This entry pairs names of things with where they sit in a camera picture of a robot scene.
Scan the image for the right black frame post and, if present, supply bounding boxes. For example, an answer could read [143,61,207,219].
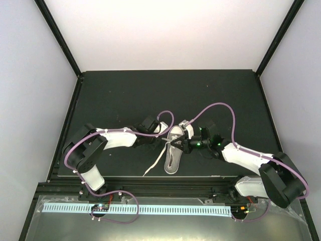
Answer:
[255,0,305,77]

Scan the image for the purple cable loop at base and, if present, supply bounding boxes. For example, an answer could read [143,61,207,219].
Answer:
[89,189,140,224]

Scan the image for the white shoelace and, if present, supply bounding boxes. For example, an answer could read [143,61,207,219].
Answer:
[143,141,183,177]

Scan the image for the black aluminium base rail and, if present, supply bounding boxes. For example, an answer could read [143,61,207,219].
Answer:
[77,175,241,201]

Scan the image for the right small circuit board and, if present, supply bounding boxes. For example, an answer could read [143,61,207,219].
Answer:
[231,206,256,214]

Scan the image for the black frame post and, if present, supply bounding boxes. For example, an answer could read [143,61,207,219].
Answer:
[34,0,83,76]
[255,0,305,77]

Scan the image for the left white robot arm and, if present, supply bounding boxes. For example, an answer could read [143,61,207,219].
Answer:
[62,116,168,200]

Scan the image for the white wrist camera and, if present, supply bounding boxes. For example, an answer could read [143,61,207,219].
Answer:
[179,120,194,139]
[153,122,169,134]

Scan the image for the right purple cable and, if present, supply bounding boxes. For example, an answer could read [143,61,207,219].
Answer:
[185,102,310,200]

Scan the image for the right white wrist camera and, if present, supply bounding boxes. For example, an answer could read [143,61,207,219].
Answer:
[179,120,194,139]

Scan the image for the grey canvas sneaker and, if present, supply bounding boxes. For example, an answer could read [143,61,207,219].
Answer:
[164,126,184,175]

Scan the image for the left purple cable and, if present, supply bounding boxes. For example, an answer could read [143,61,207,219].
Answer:
[64,110,175,199]

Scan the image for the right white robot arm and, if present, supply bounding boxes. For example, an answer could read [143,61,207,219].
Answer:
[166,126,307,208]

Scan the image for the left black frame post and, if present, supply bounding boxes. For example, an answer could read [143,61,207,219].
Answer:
[34,0,83,76]

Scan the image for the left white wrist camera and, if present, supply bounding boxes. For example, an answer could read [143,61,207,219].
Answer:
[153,122,169,134]

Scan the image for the light blue slotted cable duct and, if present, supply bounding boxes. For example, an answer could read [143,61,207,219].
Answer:
[42,203,232,217]

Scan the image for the small green circuit board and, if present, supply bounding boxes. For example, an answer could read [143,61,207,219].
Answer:
[91,204,109,212]

